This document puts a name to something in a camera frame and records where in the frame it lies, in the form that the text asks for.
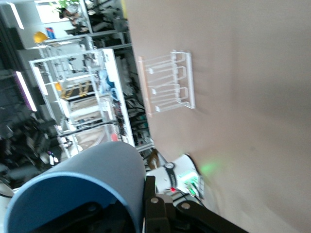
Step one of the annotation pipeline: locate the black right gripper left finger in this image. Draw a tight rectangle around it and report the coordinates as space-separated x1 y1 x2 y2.
31 201 136 233

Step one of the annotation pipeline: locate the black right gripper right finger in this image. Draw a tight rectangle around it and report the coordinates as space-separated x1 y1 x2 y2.
142 176 246 233

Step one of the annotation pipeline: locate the blue plastic cup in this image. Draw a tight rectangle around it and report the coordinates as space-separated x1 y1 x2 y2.
3 142 146 233

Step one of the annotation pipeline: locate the long ceiling light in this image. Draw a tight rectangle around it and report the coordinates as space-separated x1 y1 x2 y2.
15 71 37 113
6 1 25 30

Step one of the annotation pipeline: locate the brown table cover sheet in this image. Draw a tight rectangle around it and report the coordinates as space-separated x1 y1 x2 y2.
123 0 311 233

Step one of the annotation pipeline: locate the blue box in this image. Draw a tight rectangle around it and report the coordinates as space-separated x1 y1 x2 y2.
45 27 57 40

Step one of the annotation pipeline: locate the green plant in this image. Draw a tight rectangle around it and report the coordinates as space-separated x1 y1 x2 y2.
50 0 81 13

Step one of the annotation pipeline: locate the white wire cup holder rack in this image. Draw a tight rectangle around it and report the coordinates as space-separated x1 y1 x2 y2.
138 50 196 118

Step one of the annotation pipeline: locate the white metal shelving frame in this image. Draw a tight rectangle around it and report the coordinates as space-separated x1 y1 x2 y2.
29 47 136 156

